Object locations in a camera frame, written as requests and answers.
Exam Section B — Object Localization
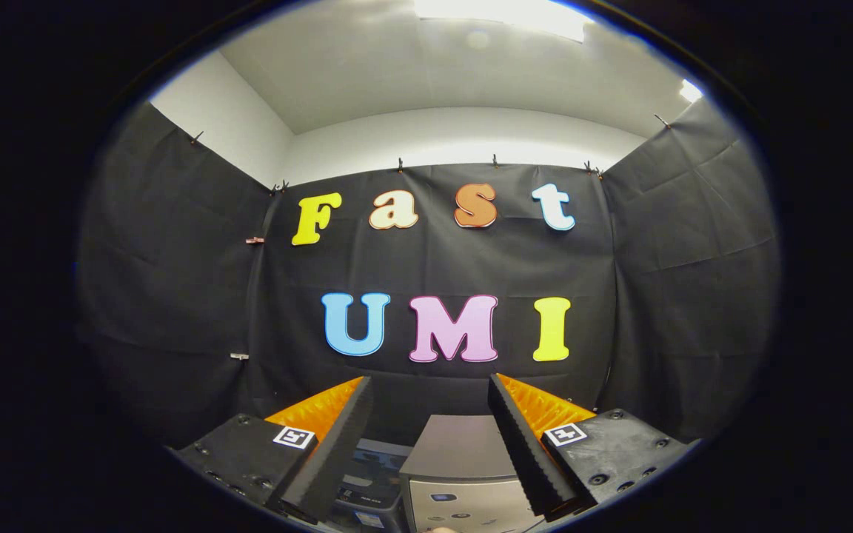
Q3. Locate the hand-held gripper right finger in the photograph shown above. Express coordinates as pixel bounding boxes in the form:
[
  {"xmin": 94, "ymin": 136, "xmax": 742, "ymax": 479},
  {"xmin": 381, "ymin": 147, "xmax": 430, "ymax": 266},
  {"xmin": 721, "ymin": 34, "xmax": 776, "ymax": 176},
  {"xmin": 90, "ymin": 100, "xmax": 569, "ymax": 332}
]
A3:
[{"xmin": 487, "ymin": 372, "xmax": 694, "ymax": 522}]

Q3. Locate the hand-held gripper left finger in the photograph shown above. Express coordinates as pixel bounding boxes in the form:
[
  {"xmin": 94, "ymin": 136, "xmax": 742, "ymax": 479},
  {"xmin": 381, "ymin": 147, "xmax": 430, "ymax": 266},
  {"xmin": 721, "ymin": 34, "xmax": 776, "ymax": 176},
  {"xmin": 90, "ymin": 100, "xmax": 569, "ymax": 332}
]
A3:
[{"xmin": 175, "ymin": 375, "xmax": 374, "ymax": 525}]

